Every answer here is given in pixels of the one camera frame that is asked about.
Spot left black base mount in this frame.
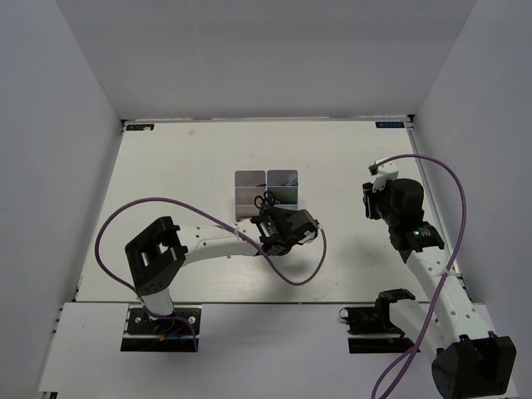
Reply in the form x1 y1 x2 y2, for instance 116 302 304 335
121 306 202 353

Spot green highlighter marker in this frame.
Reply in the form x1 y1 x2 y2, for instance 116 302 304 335
276 198 298 205

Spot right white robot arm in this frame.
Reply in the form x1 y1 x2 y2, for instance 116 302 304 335
362 179 516 398

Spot left blue corner label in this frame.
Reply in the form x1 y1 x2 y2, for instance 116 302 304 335
126 124 155 131

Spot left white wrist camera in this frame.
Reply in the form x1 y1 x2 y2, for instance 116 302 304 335
298 225 321 245

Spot white organizer bin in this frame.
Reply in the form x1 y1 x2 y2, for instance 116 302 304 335
266 170 298 210
234 170 266 222

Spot blue corner label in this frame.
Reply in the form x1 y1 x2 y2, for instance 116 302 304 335
126 124 155 131
375 121 405 129

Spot right white organizer bin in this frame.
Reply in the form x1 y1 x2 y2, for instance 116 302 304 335
266 170 298 210

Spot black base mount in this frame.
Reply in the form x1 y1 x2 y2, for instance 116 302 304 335
338 306 414 354
121 306 202 353

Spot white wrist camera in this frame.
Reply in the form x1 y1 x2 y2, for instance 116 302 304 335
298 225 321 245
368 159 399 193

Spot right blue corner label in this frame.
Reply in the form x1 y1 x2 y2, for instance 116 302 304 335
375 121 405 129

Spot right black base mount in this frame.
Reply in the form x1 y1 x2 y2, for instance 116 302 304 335
338 306 414 354

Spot purple cable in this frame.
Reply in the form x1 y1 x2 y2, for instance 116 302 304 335
369 154 466 399
94 196 328 352

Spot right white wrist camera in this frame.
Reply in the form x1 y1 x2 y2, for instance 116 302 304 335
368 159 399 193

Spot left white organizer bin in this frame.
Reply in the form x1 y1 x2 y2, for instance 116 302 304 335
234 170 266 222

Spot black handled scissors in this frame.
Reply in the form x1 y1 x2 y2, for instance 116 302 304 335
254 190 278 211

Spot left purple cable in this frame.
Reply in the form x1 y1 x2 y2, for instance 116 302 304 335
94 196 328 352

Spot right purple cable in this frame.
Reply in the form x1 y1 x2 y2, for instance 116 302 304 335
369 154 466 399

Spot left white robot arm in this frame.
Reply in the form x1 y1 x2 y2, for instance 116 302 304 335
125 208 320 332

